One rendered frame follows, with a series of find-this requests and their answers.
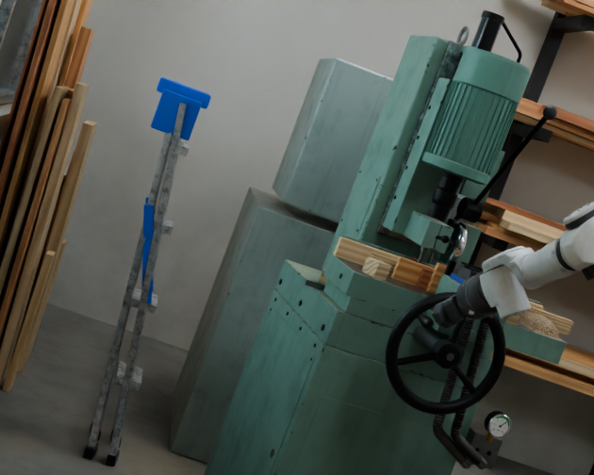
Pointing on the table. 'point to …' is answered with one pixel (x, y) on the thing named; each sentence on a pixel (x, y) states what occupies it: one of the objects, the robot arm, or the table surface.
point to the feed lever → (471, 210)
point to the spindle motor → (476, 115)
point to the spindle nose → (445, 196)
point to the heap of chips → (538, 324)
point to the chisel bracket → (427, 232)
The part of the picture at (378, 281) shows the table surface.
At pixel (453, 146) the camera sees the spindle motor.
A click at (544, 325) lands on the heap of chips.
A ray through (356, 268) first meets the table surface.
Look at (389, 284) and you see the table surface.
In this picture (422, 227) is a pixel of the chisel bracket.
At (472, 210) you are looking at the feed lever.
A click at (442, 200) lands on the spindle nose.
